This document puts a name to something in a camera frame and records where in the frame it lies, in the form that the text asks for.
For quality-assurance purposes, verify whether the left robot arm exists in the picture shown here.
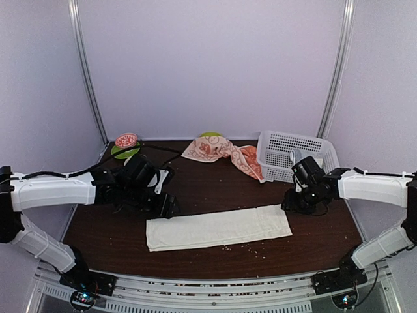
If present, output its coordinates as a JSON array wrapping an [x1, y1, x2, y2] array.
[[1, 155, 180, 295]]

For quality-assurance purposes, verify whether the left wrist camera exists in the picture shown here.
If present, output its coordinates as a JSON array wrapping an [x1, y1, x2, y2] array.
[[148, 167, 175, 194]]

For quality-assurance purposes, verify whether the white towel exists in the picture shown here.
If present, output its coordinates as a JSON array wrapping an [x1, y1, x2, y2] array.
[[145, 205, 293, 252]]

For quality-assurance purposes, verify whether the white ceramic mug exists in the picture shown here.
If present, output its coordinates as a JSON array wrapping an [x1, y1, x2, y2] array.
[[124, 156, 133, 165]]

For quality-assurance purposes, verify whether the green saucer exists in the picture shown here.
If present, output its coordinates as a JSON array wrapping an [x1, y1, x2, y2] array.
[[111, 142, 143, 160]]

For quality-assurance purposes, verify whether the orange patterned towel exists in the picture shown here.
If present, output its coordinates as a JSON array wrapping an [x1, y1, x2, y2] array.
[[181, 136, 266, 183]]

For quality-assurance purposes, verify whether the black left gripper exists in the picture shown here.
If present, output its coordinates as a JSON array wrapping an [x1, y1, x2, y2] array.
[[123, 184, 182, 220]]

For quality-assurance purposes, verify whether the right aluminium frame post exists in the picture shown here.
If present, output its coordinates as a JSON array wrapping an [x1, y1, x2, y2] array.
[[317, 0, 356, 139]]

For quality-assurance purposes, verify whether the rolled grey blue towel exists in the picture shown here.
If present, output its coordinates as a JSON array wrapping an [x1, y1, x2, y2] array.
[[289, 149, 303, 164]]

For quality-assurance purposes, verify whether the aluminium frame post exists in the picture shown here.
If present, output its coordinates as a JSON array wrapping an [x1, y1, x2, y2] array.
[[317, 0, 356, 139], [68, 0, 109, 145]]

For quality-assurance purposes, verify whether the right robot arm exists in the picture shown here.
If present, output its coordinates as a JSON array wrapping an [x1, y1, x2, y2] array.
[[281, 156, 416, 295]]

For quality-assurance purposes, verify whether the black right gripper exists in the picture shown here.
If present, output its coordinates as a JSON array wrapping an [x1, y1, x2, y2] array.
[[281, 185, 321, 215]]

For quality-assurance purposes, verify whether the red patterned bowl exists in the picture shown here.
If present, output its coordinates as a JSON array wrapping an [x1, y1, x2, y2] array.
[[115, 133, 137, 149]]

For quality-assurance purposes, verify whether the white plastic basket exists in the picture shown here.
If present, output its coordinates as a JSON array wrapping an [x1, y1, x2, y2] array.
[[257, 131, 339, 183]]

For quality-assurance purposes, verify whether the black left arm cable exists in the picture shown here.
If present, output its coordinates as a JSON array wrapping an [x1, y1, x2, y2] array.
[[9, 145, 183, 180]]

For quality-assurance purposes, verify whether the left aluminium frame post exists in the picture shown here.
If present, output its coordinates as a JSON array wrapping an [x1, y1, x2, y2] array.
[[68, 0, 109, 145]]

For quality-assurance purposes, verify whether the green bowl behind towel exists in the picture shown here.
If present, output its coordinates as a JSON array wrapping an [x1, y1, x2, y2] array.
[[199, 132, 223, 138]]

